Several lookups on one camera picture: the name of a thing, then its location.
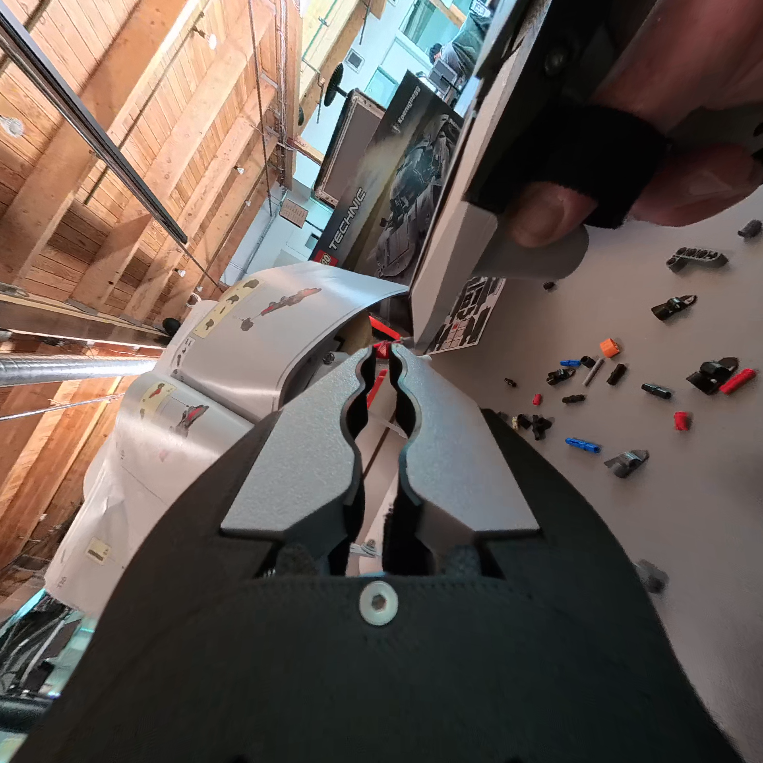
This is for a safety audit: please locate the grey lego axle connector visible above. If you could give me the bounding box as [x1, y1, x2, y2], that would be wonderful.
[635, 559, 670, 594]

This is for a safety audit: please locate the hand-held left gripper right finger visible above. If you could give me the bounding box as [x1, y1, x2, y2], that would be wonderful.
[390, 345, 540, 558]

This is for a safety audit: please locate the lego instruction booklet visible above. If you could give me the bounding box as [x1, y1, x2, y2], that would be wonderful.
[45, 262, 412, 621]

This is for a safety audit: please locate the grey lego wedge panel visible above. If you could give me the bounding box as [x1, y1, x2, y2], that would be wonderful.
[603, 449, 651, 479]

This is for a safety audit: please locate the dark grey lego beam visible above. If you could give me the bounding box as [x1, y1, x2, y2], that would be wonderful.
[666, 244, 729, 273]

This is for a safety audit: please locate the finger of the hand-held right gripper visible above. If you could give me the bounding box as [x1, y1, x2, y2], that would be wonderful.
[410, 36, 537, 354]

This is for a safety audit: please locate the lego set box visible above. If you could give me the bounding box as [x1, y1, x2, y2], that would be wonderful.
[310, 68, 480, 335]

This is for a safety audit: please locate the lego sticker sheet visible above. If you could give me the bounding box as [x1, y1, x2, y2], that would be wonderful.
[426, 275, 507, 356]

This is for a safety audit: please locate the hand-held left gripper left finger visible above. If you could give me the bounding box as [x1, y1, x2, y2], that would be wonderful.
[219, 346, 376, 558]

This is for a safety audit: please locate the silver ventilation duct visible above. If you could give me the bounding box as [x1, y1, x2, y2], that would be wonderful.
[0, 351, 163, 389]

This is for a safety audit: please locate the black lego panel piece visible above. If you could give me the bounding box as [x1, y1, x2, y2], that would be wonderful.
[686, 356, 740, 395]

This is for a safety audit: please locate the grey equipment case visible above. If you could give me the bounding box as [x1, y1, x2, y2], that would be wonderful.
[313, 89, 389, 206]

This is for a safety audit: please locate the black angled lego piece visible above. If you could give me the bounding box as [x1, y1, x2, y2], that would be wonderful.
[651, 294, 698, 321]

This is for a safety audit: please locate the person's right hand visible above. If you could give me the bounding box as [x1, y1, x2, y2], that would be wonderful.
[511, 0, 763, 249]

